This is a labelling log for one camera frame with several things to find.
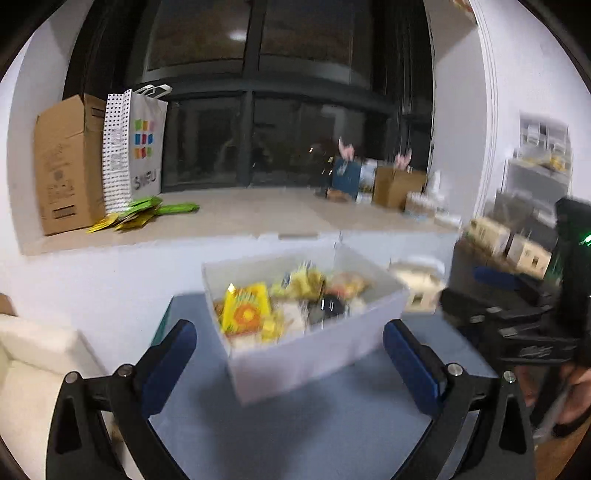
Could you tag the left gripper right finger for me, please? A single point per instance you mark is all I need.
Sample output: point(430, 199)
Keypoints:
point(500, 445)

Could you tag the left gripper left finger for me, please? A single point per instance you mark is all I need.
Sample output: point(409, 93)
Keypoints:
point(79, 446)

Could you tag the round rice cracker pack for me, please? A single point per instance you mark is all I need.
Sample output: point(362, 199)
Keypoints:
point(347, 285)

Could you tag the black yellow chips bag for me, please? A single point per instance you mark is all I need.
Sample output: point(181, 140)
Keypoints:
point(325, 309)

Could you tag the yellow orange snack bag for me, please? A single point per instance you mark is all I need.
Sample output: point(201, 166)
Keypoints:
point(244, 309)

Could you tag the yellow green chips bag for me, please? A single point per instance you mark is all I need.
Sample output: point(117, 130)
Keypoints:
point(306, 283)

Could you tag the person right hand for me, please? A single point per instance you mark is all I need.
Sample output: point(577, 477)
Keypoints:
point(577, 402)

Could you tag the white sofa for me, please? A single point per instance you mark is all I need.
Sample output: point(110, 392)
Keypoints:
point(34, 360)

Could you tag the tissue pack on shelf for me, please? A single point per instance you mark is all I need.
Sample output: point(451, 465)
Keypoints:
point(489, 235)

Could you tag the tissue pack on table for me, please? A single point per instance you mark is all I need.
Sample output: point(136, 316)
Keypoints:
point(424, 284)

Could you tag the open cardboard box right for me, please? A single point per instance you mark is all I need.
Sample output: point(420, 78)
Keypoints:
point(393, 185)

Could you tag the green snack packets pile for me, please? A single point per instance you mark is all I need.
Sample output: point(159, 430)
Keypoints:
point(140, 212)

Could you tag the white storage box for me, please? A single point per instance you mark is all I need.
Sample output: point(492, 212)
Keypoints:
point(260, 370)

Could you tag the dark blue box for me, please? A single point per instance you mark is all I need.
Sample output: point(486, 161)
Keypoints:
point(346, 177)

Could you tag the brown cardboard box left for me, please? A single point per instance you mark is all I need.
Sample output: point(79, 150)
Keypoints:
point(68, 164)

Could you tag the white SANFU shopping bag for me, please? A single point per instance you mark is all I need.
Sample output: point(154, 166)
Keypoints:
point(132, 145)

